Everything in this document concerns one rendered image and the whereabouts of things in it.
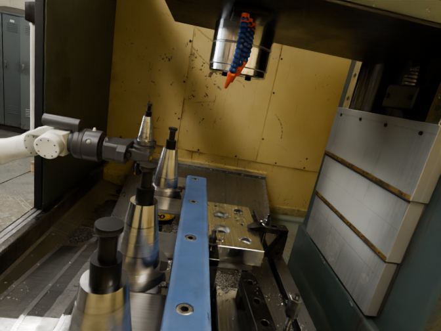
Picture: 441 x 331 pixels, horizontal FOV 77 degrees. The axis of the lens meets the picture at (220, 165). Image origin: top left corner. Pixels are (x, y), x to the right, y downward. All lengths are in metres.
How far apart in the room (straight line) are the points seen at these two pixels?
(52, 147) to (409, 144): 0.90
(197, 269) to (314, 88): 1.72
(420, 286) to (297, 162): 1.32
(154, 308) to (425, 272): 0.65
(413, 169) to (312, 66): 1.26
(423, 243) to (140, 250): 0.67
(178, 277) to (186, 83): 1.59
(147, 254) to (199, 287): 0.06
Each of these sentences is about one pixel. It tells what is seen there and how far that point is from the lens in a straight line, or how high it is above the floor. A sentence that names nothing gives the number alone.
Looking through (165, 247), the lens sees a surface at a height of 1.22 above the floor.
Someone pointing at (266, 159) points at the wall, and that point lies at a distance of 1.92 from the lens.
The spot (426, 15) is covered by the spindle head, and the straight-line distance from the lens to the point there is 0.61.
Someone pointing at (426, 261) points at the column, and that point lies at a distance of 0.81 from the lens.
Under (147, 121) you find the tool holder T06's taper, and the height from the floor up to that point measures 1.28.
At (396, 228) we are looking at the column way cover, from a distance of 0.81.
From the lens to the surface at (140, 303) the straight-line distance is 0.28.
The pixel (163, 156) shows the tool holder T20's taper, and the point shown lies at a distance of 0.48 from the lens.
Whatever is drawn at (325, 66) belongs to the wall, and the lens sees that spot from 1.96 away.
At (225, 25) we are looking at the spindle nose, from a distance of 0.76.
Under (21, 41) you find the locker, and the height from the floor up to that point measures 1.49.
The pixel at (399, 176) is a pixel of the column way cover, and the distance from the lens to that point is 0.82.
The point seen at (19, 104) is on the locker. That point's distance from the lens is 5.81.
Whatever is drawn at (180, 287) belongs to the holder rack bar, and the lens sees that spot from 0.28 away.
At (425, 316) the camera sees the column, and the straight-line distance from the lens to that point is 0.83.
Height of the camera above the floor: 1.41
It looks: 16 degrees down
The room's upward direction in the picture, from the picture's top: 11 degrees clockwise
